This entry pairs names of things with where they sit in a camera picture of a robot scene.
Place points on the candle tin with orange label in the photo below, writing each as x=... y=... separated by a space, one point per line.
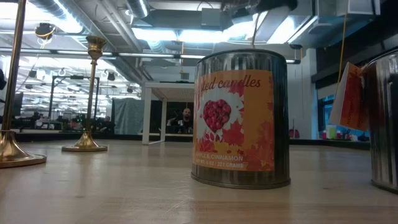
x=239 y=124

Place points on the short brass candlestick holder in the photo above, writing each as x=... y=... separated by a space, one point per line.
x=84 y=143

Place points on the tall brass candlestick holder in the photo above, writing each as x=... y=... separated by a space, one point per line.
x=12 y=152

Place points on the silver ribbed candle tin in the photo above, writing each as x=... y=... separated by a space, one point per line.
x=385 y=124

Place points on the seated person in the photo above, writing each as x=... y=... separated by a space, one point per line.
x=186 y=113

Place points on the small white shelf table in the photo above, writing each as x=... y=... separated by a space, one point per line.
x=146 y=112

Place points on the grey cloth cover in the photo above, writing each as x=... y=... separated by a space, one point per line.
x=127 y=116

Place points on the long ceiling light tube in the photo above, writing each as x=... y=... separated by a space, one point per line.
x=146 y=55

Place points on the red object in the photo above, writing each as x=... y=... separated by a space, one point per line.
x=293 y=133

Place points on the green cup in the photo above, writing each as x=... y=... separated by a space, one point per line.
x=331 y=132

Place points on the orange white paper tag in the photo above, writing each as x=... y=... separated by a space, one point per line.
x=351 y=102

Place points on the dark computer monitor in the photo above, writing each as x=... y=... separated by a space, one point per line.
x=18 y=104

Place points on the round silver air duct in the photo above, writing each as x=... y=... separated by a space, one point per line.
x=138 y=7

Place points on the black metal frame rig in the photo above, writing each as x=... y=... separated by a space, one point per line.
x=51 y=99

